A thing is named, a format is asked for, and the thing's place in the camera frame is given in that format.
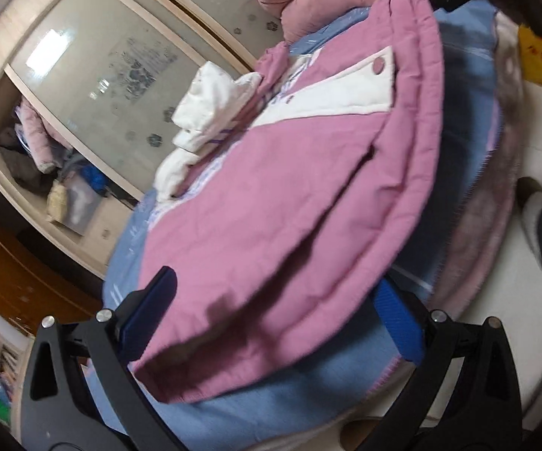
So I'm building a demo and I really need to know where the pink puffer jacket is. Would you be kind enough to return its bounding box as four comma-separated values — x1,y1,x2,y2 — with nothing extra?
17,101,65,176

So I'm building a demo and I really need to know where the blue plaid bed sheet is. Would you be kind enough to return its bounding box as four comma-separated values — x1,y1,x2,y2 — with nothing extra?
83,0,505,451

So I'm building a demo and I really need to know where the wardrobe drawer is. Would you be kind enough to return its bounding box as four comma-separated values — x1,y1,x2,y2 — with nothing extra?
90,196,136,251

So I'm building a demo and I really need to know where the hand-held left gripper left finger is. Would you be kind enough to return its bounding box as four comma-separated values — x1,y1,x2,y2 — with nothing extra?
19,266,178,451

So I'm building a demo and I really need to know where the yellow packet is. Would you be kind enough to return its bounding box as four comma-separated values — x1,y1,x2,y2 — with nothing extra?
517,23,542,88

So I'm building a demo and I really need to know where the beige crumpled cloth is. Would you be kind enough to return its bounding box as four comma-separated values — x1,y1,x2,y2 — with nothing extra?
46,180,70,219

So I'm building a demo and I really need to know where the row of books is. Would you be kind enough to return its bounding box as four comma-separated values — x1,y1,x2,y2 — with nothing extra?
0,338,23,415

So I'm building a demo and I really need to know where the frosted floral sliding door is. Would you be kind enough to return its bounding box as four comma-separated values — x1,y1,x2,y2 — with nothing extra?
8,0,272,199

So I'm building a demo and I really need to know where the dark hanging jacket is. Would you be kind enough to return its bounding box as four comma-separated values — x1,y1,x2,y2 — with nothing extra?
0,127,47,194

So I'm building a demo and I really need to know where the blue bag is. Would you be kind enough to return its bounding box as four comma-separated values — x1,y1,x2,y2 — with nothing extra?
80,166,110,197

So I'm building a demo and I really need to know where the rolled pink quilt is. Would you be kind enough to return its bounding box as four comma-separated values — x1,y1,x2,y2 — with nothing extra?
256,0,394,44

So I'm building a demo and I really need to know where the clear plastic storage box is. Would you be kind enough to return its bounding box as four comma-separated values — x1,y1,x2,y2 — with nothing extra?
57,174,105,236

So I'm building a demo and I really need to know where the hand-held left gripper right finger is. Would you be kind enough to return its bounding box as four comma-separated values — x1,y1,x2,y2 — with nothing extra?
369,276,524,451

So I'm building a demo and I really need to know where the brown wooden door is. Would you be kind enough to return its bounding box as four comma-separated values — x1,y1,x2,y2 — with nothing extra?
0,216,108,335

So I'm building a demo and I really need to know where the pink and white hooded jacket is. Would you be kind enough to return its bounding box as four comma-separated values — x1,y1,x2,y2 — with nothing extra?
130,0,445,405

